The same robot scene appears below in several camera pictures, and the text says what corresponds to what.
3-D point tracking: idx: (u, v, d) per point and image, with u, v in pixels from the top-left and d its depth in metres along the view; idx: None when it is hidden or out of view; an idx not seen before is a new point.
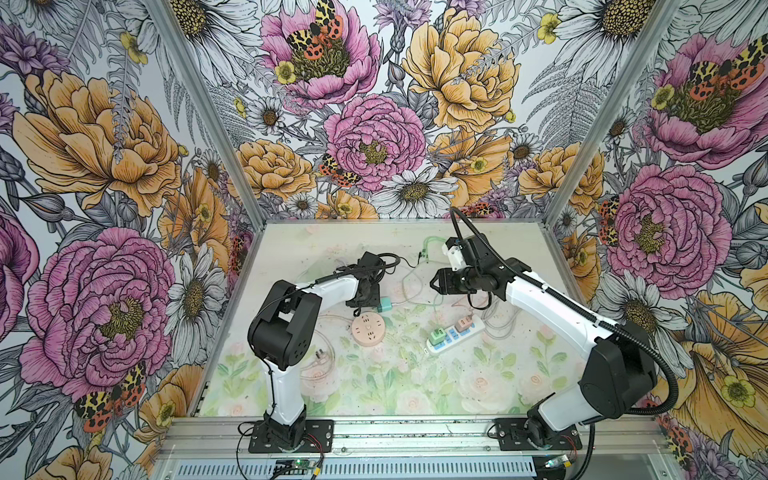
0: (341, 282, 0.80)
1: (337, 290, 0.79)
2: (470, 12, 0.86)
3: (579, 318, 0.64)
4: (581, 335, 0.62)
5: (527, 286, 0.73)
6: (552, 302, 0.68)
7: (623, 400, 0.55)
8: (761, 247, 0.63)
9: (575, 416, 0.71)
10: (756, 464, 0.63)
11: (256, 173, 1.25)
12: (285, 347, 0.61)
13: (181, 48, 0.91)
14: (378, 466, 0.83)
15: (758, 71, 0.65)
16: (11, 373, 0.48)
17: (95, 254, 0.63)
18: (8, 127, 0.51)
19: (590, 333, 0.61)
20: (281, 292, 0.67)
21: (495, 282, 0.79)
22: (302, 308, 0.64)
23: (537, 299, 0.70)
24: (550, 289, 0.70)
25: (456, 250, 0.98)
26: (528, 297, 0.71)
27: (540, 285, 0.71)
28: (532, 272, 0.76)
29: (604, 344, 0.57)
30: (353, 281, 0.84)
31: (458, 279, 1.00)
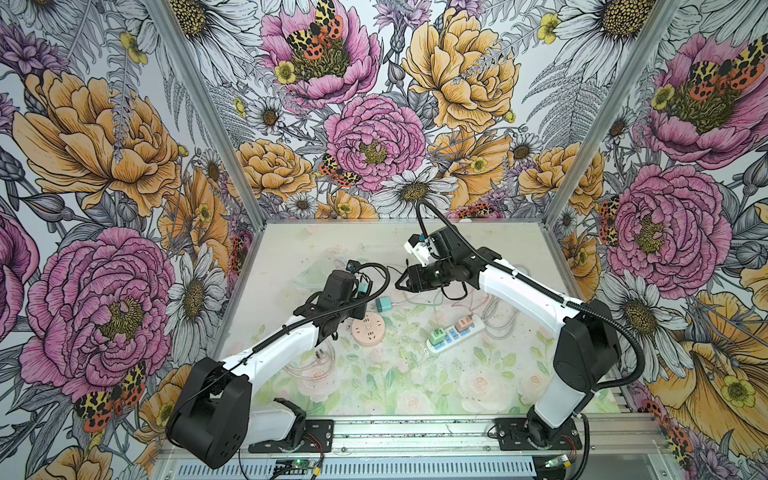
0: (296, 338, 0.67)
1: (288, 350, 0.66)
2: (470, 12, 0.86)
3: (548, 300, 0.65)
4: (551, 316, 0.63)
5: (498, 273, 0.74)
6: (522, 286, 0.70)
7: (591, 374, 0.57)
8: (761, 247, 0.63)
9: (567, 407, 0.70)
10: (756, 464, 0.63)
11: (256, 173, 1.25)
12: (207, 446, 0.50)
13: (181, 48, 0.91)
14: (378, 466, 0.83)
15: (758, 71, 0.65)
16: (11, 373, 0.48)
17: (95, 254, 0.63)
18: (8, 127, 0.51)
19: (558, 313, 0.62)
20: (204, 375, 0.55)
21: (469, 273, 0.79)
22: (223, 400, 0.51)
23: (508, 285, 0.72)
24: (519, 275, 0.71)
25: (422, 247, 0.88)
26: (500, 284, 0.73)
27: (510, 271, 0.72)
28: (502, 260, 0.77)
29: (572, 323, 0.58)
30: (311, 332, 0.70)
31: (431, 274, 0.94)
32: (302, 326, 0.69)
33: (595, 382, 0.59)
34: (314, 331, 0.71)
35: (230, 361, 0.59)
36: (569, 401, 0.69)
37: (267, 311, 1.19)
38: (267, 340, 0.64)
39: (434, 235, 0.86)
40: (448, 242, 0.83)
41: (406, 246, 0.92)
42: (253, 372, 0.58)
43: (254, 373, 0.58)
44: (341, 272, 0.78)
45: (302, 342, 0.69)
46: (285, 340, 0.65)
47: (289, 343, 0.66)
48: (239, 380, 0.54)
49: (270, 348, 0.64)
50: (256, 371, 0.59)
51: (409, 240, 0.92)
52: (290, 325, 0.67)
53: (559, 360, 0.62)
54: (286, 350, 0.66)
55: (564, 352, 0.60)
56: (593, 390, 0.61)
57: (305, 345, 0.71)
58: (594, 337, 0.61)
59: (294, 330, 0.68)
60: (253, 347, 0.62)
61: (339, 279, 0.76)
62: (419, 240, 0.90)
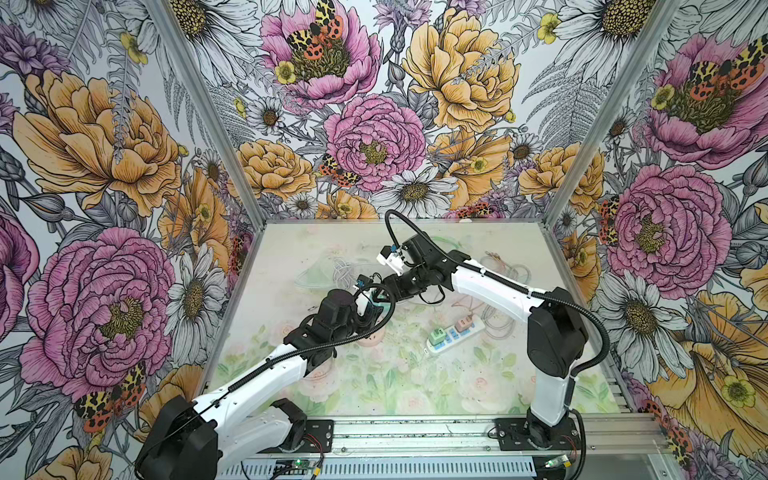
0: (279, 373, 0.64)
1: (269, 387, 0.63)
2: (470, 12, 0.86)
3: (514, 292, 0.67)
4: (518, 308, 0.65)
5: (468, 273, 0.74)
6: (490, 283, 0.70)
7: (561, 360, 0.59)
8: (761, 247, 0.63)
9: (554, 400, 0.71)
10: (756, 465, 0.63)
11: (257, 173, 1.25)
12: None
13: (181, 48, 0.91)
14: (378, 466, 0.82)
15: (758, 71, 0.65)
16: (11, 373, 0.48)
17: (95, 254, 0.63)
18: (8, 127, 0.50)
19: (525, 304, 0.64)
20: (174, 415, 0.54)
21: (442, 276, 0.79)
22: (185, 449, 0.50)
23: (478, 283, 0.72)
24: (487, 272, 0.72)
25: (393, 257, 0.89)
26: (471, 283, 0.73)
27: (478, 269, 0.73)
28: (471, 260, 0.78)
29: (538, 312, 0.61)
30: (299, 365, 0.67)
31: (407, 282, 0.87)
32: (289, 359, 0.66)
33: (568, 366, 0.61)
34: (303, 363, 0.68)
35: (202, 402, 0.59)
36: (555, 393, 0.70)
37: (266, 310, 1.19)
38: (246, 377, 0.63)
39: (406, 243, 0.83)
40: (419, 248, 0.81)
41: (378, 257, 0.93)
42: (223, 416, 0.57)
43: (222, 418, 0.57)
44: (337, 295, 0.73)
45: (289, 375, 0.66)
46: (267, 377, 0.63)
47: (269, 380, 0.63)
48: (205, 428, 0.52)
49: (249, 386, 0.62)
50: (227, 415, 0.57)
51: (381, 252, 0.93)
52: (273, 358, 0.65)
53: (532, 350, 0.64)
54: (266, 387, 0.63)
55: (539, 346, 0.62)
56: (566, 373, 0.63)
57: (293, 377, 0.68)
58: (561, 324, 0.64)
59: (279, 364, 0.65)
60: (230, 386, 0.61)
61: (334, 304, 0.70)
62: (390, 251, 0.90)
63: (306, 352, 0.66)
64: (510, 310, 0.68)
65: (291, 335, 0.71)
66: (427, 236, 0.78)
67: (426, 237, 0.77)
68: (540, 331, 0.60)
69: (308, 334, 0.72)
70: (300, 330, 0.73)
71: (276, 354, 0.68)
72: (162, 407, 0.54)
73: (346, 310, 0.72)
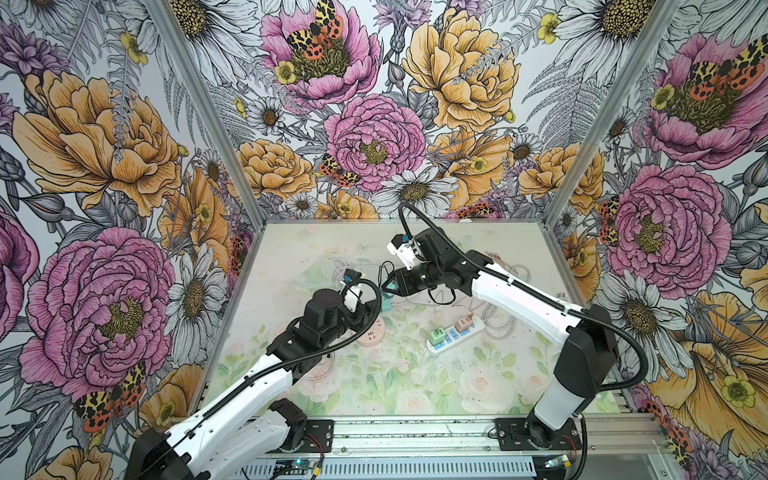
0: (260, 390, 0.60)
1: (250, 406, 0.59)
2: (470, 12, 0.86)
3: (548, 308, 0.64)
4: (552, 326, 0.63)
5: (494, 280, 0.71)
6: (519, 294, 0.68)
7: (593, 383, 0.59)
8: (761, 247, 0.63)
9: (567, 410, 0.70)
10: (756, 465, 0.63)
11: (257, 173, 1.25)
12: None
13: (181, 48, 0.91)
14: (378, 466, 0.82)
15: (758, 71, 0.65)
16: (11, 373, 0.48)
17: (95, 254, 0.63)
18: (8, 127, 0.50)
19: (560, 323, 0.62)
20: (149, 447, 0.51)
21: (461, 279, 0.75)
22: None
23: (505, 293, 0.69)
24: (515, 282, 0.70)
25: (405, 248, 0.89)
26: (496, 292, 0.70)
27: (506, 278, 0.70)
28: (494, 264, 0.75)
29: (576, 334, 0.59)
30: (282, 377, 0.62)
31: (415, 276, 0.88)
32: (271, 373, 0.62)
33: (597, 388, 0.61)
34: (289, 375, 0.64)
35: (176, 433, 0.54)
36: (568, 403, 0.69)
37: (266, 310, 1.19)
38: (222, 400, 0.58)
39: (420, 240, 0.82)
40: (435, 246, 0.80)
41: (388, 246, 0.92)
42: (198, 448, 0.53)
43: (197, 451, 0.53)
44: (322, 296, 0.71)
45: (274, 389, 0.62)
46: (247, 396, 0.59)
47: (251, 399, 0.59)
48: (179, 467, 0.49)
49: (227, 410, 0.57)
50: (202, 447, 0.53)
51: (392, 241, 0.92)
52: (253, 375, 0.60)
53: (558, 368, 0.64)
54: (248, 407, 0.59)
55: (567, 365, 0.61)
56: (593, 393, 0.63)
57: (281, 388, 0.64)
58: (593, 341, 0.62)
59: (260, 380, 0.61)
60: (204, 412, 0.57)
61: (320, 307, 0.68)
62: (403, 242, 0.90)
63: (291, 362, 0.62)
64: (541, 326, 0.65)
65: (276, 343, 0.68)
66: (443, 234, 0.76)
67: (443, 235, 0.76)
68: (576, 352, 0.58)
69: (294, 339, 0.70)
70: (287, 334, 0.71)
71: (260, 367, 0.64)
72: (137, 440, 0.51)
73: (334, 312, 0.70)
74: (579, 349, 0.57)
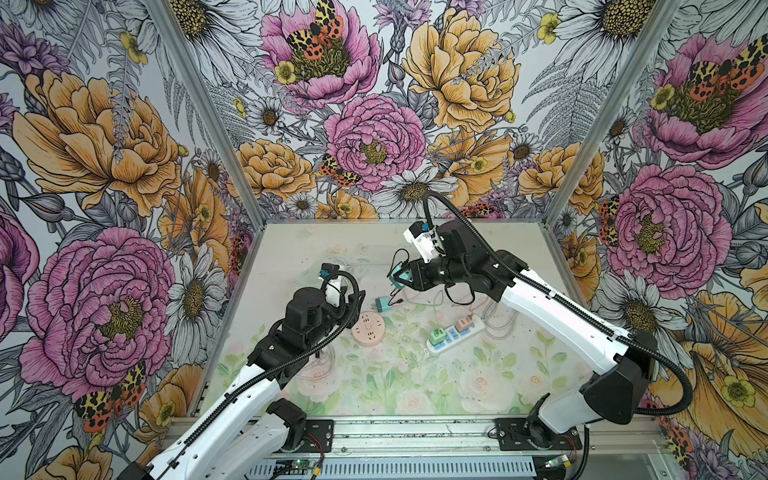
0: (244, 405, 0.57)
1: (236, 422, 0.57)
2: (470, 12, 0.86)
3: (593, 331, 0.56)
4: (597, 350, 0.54)
5: (531, 291, 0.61)
6: (560, 311, 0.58)
7: (630, 414, 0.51)
8: (761, 247, 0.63)
9: (578, 421, 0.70)
10: (756, 465, 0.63)
11: (256, 173, 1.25)
12: None
13: (181, 48, 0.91)
14: (378, 466, 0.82)
15: (758, 71, 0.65)
16: (11, 373, 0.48)
17: (95, 254, 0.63)
18: (8, 127, 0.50)
19: (607, 349, 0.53)
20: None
21: (490, 283, 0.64)
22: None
23: (542, 306, 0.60)
24: (556, 296, 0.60)
25: (424, 238, 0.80)
26: (531, 304, 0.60)
27: (546, 291, 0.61)
28: (529, 272, 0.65)
29: (626, 365, 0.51)
30: (266, 387, 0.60)
31: (432, 271, 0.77)
32: (254, 385, 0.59)
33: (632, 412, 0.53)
34: (273, 384, 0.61)
35: (159, 464, 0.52)
36: (581, 416, 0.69)
37: (267, 310, 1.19)
38: (205, 420, 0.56)
39: (444, 234, 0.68)
40: (462, 243, 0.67)
41: (404, 233, 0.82)
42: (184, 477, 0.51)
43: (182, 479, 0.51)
44: (303, 297, 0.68)
45: (260, 400, 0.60)
46: (231, 413, 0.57)
47: (235, 415, 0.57)
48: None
49: (211, 431, 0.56)
50: (188, 472, 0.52)
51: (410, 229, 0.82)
52: (234, 391, 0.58)
53: (588, 391, 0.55)
54: (234, 423, 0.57)
55: (602, 393, 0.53)
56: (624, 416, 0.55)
57: (268, 398, 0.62)
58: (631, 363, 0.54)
59: (243, 394, 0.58)
60: (187, 436, 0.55)
61: (302, 307, 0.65)
62: (423, 231, 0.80)
63: (273, 371, 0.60)
64: (582, 348, 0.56)
65: (257, 349, 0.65)
66: (474, 230, 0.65)
67: (473, 230, 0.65)
68: (623, 383, 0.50)
69: (277, 342, 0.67)
70: (270, 338, 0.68)
71: (241, 380, 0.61)
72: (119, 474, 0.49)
73: (317, 312, 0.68)
74: (628, 381, 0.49)
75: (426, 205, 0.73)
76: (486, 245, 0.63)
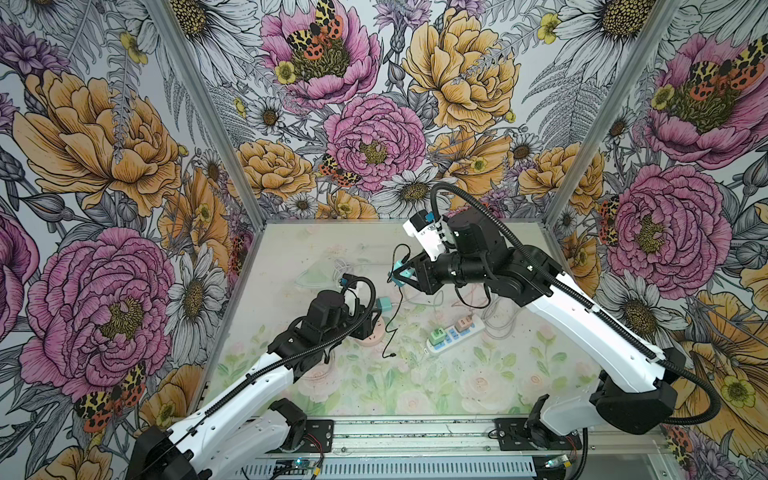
0: (262, 388, 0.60)
1: (251, 404, 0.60)
2: (470, 12, 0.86)
3: (632, 352, 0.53)
4: (635, 373, 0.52)
5: (570, 303, 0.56)
6: (600, 329, 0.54)
7: (648, 428, 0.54)
8: (761, 247, 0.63)
9: (584, 424, 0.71)
10: (756, 464, 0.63)
11: (257, 173, 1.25)
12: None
13: (181, 47, 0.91)
14: (378, 466, 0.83)
15: (758, 71, 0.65)
16: (10, 373, 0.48)
17: (95, 254, 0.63)
18: (8, 127, 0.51)
19: (648, 374, 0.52)
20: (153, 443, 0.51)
21: (521, 285, 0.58)
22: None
23: (579, 320, 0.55)
24: (599, 311, 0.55)
25: (428, 231, 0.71)
26: (568, 316, 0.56)
27: (588, 305, 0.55)
28: (563, 276, 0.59)
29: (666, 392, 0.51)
30: (284, 375, 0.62)
31: (443, 270, 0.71)
32: (272, 370, 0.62)
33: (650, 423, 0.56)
34: (290, 372, 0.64)
35: (177, 431, 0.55)
36: (586, 420, 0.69)
37: (266, 310, 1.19)
38: (225, 397, 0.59)
39: (460, 229, 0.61)
40: (483, 239, 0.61)
41: (404, 227, 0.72)
42: (199, 446, 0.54)
43: (199, 447, 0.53)
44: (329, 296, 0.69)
45: (275, 386, 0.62)
46: (248, 393, 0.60)
47: (252, 396, 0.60)
48: (181, 463, 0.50)
49: (228, 408, 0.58)
50: (203, 444, 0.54)
51: (411, 220, 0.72)
52: (254, 373, 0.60)
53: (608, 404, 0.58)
54: (249, 403, 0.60)
55: (627, 406, 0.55)
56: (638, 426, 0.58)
57: (282, 385, 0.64)
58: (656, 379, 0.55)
59: (262, 377, 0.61)
60: (206, 409, 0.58)
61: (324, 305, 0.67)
62: (426, 223, 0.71)
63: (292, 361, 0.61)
64: (617, 368, 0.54)
65: (277, 341, 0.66)
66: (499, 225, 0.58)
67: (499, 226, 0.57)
68: (658, 406, 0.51)
69: (294, 337, 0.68)
70: (287, 333, 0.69)
71: (260, 365, 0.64)
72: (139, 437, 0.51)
73: (337, 312, 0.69)
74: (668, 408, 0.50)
75: (433, 197, 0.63)
76: (516, 243, 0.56)
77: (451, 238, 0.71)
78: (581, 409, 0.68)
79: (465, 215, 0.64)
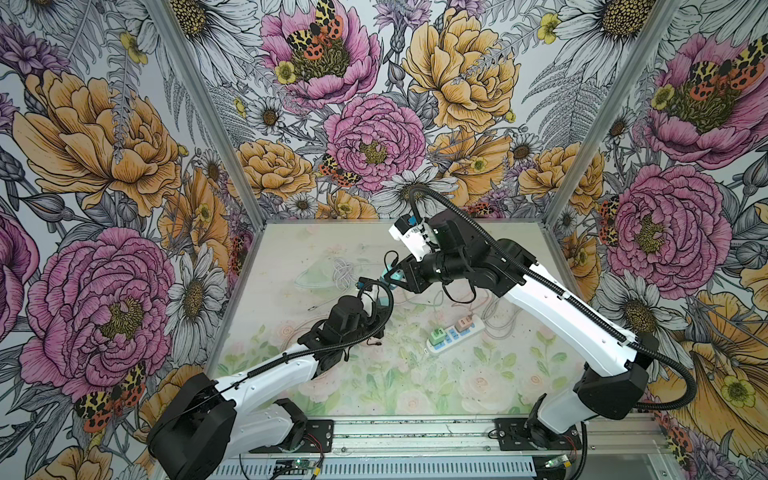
0: (292, 369, 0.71)
1: (281, 379, 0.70)
2: (470, 12, 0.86)
3: (604, 336, 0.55)
4: (607, 355, 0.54)
5: (542, 291, 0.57)
6: (574, 315, 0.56)
7: (626, 411, 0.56)
8: (761, 247, 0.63)
9: (578, 418, 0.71)
10: (756, 465, 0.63)
11: (257, 173, 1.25)
12: (179, 466, 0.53)
13: (181, 47, 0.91)
14: (378, 466, 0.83)
15: (758, 71, 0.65)
16: (11, 373, 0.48)
17: (95, 254, 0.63)
18: (8, 127, 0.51)
19: (619, 357, 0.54)
20: (196, 391, 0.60)
21: (496, 277, 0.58)
22: (207, 426, 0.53)
23: (553, 307, 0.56)
24: (570, 297, 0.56)
25: (413, 233, 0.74)
26: (544, 306, 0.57)
27: (560, 292, 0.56)
28: (537, 267, 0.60)
29: (641, 376, 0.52)
30: (310, 364, 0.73)
31: (428, 269, 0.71)
32: (303, 356, 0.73)
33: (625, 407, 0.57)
34: (314, 363, 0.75)
35: (223, 383, 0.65)
36: (581, 413, 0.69)
37: (266, 310, 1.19)
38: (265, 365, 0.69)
39: (438, 226, 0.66)
40: (458, 235, 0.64)
41: (390, 230, 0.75)
42: (241, 398, 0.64)
43: (240, 399, 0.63)
44: (348, 302, 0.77)
45: (302, 370, 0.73)
46: (281, 369, 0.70)
47: (284, 372, 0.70)
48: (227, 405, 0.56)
49: (264, 375, 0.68)
50: (244, 397, 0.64)
51: (396, 224, 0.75)
52: (289, 354, 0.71)
53: (586, 388, 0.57)
54: (279, 379, 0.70)
55: (603, 395, 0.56)
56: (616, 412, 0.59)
57: (305, 373, 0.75)
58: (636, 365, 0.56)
59: (293, 360, 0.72)
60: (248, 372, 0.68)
61: (345, 311, 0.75)
62: (410, 226, 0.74)
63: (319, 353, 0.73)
64: (591, 352, 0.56)
65: (305, 338, 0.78)
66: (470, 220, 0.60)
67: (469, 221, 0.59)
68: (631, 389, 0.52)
69: (320, 338, 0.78)
70: (312, 333, 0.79)
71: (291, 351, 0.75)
72: (186, 384, 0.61)
73: (355, 317, 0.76)
74: (639, 389, 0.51)
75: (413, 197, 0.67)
76: (487, 236, 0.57)
77: (435, 239, 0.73)
78: (571, 403, 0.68)
79: (444, 215, 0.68)
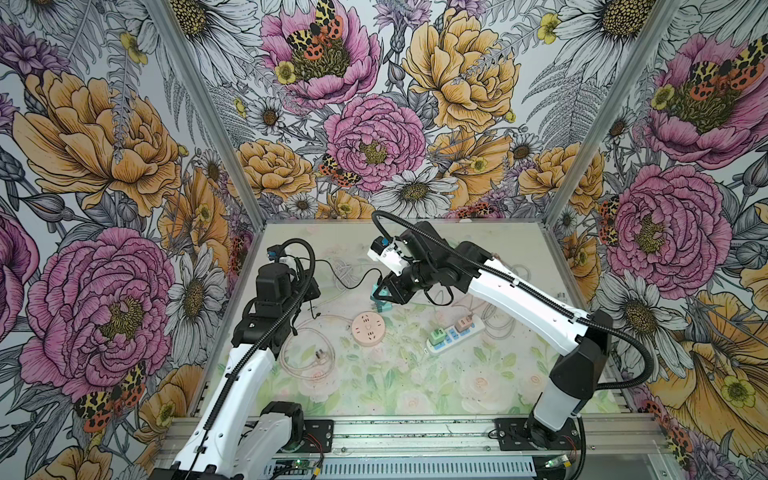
0: (249, 378, 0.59)
1: (247, 396, 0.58)
2: (470, 12, 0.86)
3: (554, 314, 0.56)
4: (559, 334, 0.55)
5: (495, 280, 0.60)
6: (524, 299, 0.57)
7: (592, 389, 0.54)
8: (761, 247, 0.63)
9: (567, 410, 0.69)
10: (756, 465, 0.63)
11: (256, 173, 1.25)
12: None
13: (181, 48, 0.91)
14: (379, 466, 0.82)
15: (758, 71, 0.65)
16: (11, 373, 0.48)
17: (95, 254, 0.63)
18: (8, 127, 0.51)
19: (569, 332, 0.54)
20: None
21: (457, 275, 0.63)
22: None
23: (507, 294, 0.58)
24: (520, 283, 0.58)
25: (389, 251, 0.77)
26: (497, 293, 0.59)
27: (511, 279, 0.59)
28: (494, 261, 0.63)
29: (590, 348, 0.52)
30: (262, 359, 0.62)
31: (408, 279, 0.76)
32: (251, 359, 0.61)
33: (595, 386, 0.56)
34: (267, 353, 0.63)
35: (185, 457, 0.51)
36: (568, 403, 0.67)
37: None
38: (217, 400, 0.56)
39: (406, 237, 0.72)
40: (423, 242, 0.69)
41: (368, 253, 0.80)
42: (219, 454, 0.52)
43: (218, 457, 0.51)
44: (270, 269, 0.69)
45: (261, 371, 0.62)
46: (238, 389, 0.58)
47: (243, 390, 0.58)
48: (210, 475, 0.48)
49: (225, 411, 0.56)
50: (220, 450, 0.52)
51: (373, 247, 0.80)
52: (234, 370, 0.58)
53: (555, 371, 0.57)
54: (244, 397, 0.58)
55: (566, 372, 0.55)
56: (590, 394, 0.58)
57: (267, 369, 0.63)
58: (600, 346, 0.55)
59: (243, 370, 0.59)
60: (203, 424, 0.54)
61: (271, 277, 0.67)
62: (384, 246, 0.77)
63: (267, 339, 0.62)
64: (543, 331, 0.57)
65: (237, 329, 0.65)
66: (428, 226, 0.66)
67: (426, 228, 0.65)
68: (584, 364, 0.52)
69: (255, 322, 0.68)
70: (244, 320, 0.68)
71: (233, 362, 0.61)
72: None
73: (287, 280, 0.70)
74: (591, 362, 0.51)
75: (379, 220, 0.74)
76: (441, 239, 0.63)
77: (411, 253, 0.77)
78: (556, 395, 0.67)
79: None
